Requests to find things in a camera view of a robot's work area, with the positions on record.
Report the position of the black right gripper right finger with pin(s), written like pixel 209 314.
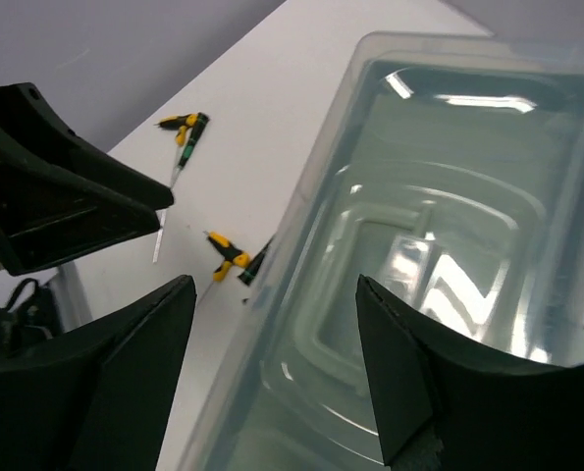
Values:
pixel 443 401

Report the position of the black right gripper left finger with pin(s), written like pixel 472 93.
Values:
pixel 97 397

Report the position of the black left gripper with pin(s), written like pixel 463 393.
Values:
pixel 62 198

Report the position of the small green black precision screwdriver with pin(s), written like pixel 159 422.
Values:
pixel 195 132

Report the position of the green plastic toolbox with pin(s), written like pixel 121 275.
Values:
pixel 449 169

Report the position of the yellow T-handle key far left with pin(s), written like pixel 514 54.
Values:
pixel 180 124

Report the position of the yellow t-handle key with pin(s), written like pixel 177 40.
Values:
pixel 232 255
pixel 180 124

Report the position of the yellow T-handle key centre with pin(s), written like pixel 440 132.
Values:
pixel 232 255

